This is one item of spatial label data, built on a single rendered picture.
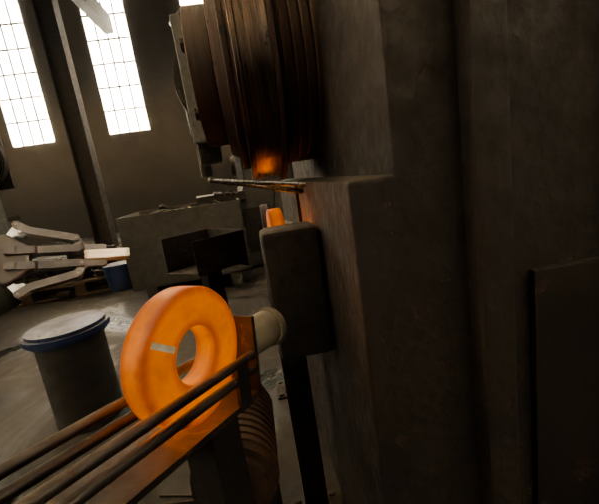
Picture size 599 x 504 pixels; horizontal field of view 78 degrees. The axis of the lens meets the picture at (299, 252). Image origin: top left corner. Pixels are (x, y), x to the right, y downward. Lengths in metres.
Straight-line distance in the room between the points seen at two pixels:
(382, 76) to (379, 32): 0.04
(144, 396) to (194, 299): 0.11
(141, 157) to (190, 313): 10.89
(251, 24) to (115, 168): 10.83
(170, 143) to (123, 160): 1.34
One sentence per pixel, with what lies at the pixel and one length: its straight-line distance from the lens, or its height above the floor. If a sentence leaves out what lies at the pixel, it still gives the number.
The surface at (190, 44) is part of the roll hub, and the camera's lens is 0.80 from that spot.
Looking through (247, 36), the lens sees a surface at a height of 1.12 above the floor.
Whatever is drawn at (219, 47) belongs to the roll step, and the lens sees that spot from 0.76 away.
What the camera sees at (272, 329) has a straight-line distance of 0.55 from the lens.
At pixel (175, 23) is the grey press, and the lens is 3.70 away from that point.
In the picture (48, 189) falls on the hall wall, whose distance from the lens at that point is 12.13.
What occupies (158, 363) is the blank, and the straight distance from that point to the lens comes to 0.41.
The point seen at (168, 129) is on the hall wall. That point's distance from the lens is 11.18.
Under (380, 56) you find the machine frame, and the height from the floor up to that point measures 1.00.
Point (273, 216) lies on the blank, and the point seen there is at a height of 0.80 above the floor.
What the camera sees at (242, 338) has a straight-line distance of 0.51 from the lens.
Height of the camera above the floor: 0.89
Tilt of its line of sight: 12 degrees down
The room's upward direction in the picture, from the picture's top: 9 degrees counter-clockwise
